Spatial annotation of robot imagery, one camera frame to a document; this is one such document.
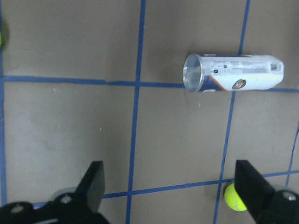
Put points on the left-side yellow tennis ball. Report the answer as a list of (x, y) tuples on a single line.
[(232, 199), (0, 40)]

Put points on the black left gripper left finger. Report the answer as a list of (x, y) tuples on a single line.
[(92, 186)]

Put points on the far left-side yellow tennis ball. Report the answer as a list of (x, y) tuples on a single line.
[(0, 40)]

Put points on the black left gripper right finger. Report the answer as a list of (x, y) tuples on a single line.
[(255, 192)]

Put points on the near left-side yellow tennis ball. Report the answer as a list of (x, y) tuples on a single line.
[(232, 199)]

